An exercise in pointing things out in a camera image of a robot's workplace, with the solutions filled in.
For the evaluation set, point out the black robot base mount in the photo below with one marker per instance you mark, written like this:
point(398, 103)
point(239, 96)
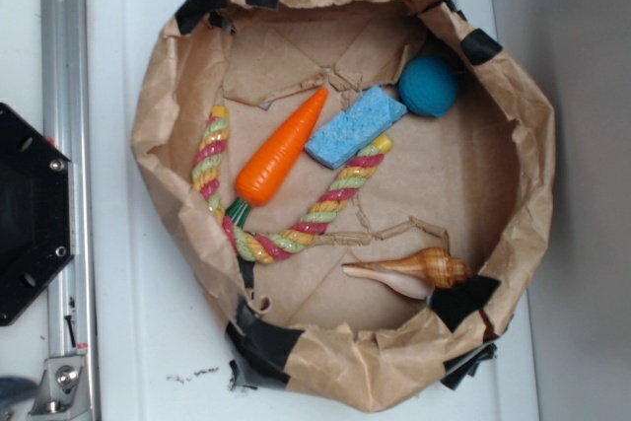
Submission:
point(36, 238)

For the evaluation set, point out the white tray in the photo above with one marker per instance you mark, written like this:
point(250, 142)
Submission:
point(162, 355)

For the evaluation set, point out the multicolour rope toy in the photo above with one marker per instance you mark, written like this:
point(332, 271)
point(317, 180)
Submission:
point(269, 248)

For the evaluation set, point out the blue ball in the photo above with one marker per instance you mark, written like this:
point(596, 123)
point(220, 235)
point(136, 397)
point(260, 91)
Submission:
point(428, 86)

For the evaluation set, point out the brown spiral seashell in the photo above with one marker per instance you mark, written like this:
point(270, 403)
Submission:
point(415, 276)

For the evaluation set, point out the metal corner bracket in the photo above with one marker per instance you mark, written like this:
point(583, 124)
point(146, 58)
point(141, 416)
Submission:
point(63, 392)

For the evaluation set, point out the aluminium frame rail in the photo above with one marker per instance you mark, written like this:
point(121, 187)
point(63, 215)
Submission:
point(72, 326)

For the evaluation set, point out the orange plastic carrot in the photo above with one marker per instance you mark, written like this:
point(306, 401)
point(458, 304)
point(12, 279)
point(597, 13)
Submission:
point(265, 172)

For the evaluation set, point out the brown paper bin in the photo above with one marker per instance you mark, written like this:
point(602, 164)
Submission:
point(477, 182)

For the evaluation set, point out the blue sponge block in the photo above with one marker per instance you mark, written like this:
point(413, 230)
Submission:
point(349, 131)

